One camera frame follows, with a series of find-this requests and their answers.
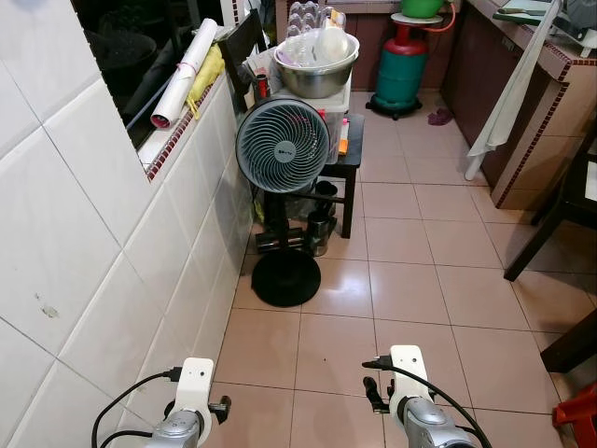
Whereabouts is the dark wooden furniture leg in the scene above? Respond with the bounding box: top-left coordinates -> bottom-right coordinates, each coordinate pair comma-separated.
540,311 -> 597,375

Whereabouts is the red plastic stool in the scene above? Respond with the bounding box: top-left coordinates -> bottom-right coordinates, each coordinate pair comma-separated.
552,383 -> 597,448

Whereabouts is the black side table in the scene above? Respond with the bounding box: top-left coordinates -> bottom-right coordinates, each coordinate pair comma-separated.
322,112 -> 366,240

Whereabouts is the dark wooden chair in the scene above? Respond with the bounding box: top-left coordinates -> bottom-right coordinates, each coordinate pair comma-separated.
504,131 -> 597,284

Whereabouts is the grey standing fan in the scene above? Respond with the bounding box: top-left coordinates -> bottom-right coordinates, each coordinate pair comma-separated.
236,96 -> 331,309

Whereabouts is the purple slipper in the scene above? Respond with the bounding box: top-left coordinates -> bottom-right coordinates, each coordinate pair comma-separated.
428,107 -> 455,128

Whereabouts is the clear plastic storage box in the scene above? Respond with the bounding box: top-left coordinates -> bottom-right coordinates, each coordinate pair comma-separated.
317,79 -> 354,165

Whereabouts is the brown tiled kitchen counter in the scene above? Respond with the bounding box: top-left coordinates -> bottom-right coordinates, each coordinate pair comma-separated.
438,0 -> 597,212

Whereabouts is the large steel mixing bowl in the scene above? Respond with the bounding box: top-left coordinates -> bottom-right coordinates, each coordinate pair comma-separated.
277,33 -> 360,100

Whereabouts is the hanging white cloth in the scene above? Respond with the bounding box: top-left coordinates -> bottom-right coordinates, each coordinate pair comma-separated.
465,0 -> 564,181

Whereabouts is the green gas cylinder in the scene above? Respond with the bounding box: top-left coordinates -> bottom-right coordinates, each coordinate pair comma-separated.
367,21 -> 430,120

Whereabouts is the yellow cloth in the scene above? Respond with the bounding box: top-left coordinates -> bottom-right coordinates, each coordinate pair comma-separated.
187,44 -> 227,119

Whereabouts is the rolled white paper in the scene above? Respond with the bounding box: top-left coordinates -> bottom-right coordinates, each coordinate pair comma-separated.
149,19 -> 220,130

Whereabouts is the white plastic bowl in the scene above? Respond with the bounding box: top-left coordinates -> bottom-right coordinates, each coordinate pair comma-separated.
312,26 -> 354,64

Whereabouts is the black wok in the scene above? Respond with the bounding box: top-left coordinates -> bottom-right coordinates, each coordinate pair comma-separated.
93,28 -> 160,94

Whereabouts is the black wooden chair back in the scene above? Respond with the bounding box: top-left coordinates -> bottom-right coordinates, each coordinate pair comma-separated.
219,9 -> 272,108

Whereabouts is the clear plastic egg tray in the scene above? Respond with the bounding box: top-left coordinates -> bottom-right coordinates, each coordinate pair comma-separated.
285,0 -> 348,40

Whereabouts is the green plastic basin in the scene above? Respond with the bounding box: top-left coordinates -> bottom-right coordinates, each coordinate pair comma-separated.
401,0 -> 451,20

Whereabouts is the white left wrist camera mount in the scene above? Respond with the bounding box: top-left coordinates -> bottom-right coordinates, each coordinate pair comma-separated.
173,357 -> 215,423

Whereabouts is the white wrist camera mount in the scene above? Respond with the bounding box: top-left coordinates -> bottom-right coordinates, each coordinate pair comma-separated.
388,345 -> 430,404
173,357 -> 215,423

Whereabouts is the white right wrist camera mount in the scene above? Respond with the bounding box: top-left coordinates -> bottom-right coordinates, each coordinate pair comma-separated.
388,345 -> 430,404

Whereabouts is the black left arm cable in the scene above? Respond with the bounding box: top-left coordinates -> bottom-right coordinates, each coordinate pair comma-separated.
91,368 -> 184,448

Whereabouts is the orange gas hose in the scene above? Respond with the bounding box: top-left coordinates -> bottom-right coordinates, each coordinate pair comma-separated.
438,4 -> 459,35

